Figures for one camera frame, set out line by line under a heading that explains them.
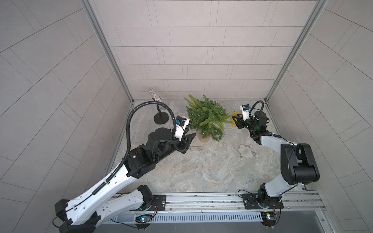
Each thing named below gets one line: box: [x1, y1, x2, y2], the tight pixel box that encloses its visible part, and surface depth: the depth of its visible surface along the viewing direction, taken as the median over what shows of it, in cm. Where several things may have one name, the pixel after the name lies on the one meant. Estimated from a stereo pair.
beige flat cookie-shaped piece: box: [237, 144, 254, 159], surface depth 88 cm
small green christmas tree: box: [183, 94, 234, 143], surface depth 75 cm
